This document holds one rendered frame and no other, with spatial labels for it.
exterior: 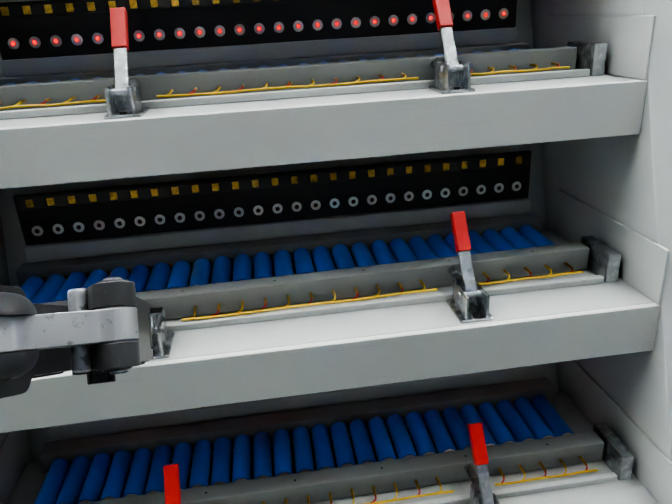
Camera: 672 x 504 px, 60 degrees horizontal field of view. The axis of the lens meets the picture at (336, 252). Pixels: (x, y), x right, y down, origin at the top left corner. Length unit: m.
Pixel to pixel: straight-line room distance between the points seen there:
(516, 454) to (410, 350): 0.18
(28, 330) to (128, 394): 0.33
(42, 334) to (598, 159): 0.54
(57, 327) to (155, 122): 0.32
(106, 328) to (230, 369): 0.31
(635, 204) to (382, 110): 0.25
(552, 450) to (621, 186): 0.26
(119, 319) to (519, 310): 0.41
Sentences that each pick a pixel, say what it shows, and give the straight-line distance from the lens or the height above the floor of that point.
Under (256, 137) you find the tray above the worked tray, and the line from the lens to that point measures 0.47.
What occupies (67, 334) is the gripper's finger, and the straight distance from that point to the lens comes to 0.17.
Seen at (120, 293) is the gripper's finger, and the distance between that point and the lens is 0.17.
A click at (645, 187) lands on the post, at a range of 0.57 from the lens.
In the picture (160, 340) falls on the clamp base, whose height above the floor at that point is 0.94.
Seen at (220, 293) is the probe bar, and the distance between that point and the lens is 0.53.
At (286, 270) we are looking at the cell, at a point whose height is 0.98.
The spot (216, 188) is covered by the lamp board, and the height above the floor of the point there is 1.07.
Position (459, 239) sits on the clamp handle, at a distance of 0.51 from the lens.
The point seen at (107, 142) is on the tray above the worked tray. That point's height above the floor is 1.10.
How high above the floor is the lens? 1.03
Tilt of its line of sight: 4 degrees down
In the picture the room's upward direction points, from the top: 5 degrees counter-clockwise
